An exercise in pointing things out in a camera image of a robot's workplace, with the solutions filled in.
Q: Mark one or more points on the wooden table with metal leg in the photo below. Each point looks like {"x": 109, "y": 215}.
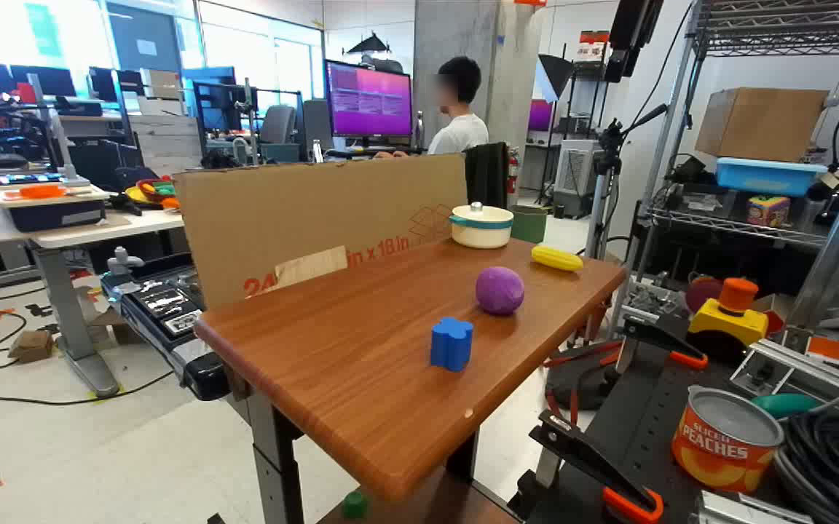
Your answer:
{"x": 380, "y": 360}

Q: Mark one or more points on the cardboard box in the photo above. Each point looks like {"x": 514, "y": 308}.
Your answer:
{"x": 759, "y": 125}

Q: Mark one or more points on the cream pot with lid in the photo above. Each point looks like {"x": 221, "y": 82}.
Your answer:
{"x": 481, "y": 226}

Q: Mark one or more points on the pile of colourful toys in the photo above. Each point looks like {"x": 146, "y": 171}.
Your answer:
{"x": 152, "y": 193}

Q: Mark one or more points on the green box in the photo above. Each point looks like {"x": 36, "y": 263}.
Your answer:
{"x": 527, "y": 222}

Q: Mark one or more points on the brown power brick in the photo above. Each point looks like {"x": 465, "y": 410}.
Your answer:
{"x": 29, "y": 346}

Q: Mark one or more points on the black tray with orange disc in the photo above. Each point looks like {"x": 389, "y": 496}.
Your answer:
{"x": 45, "y": 203}

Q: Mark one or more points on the blue block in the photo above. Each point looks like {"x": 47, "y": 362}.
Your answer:
{"x": 452, "y": 346}

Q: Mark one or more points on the camera on tripod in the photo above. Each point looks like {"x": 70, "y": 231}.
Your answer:
{"x": 612, "y": 164}

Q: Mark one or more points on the black office chair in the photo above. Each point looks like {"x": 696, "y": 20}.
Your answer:
{"x": 485, "y": 173}

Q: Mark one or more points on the brown cardboard panel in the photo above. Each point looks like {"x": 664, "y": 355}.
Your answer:
{"x": 320, "y": 229}

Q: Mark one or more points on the orange peaches can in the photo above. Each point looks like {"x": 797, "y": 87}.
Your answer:
{"x": 727, "y": 439}

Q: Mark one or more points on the person in white shirt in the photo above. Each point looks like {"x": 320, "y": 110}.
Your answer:
{"x": 457, "y": 125}

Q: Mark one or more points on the white side table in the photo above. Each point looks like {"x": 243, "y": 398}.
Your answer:
{"x": 74, "y": 282}

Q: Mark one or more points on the purple ball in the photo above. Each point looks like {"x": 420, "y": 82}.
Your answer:
{"x": 500, "y": 293}

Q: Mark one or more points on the yellow box with orange button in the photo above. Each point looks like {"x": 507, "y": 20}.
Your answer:
{"x": 730, "y": 309}

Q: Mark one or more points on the small green ball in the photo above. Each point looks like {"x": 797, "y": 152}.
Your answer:
{"x": 353, "y": 503}

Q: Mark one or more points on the small colourful cube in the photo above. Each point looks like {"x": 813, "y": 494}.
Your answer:
{"x": 766, "y": 210}

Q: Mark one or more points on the blue plastic bin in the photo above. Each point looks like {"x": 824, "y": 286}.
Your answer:
{"x": 769, "y": 176}

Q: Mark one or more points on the yellow banana-shaped toy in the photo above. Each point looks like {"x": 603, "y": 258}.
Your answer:
{"x": 554, "y": 258}

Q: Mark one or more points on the monitor with purple screen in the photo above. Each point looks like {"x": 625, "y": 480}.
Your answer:
{"x": 367, "y": 104}

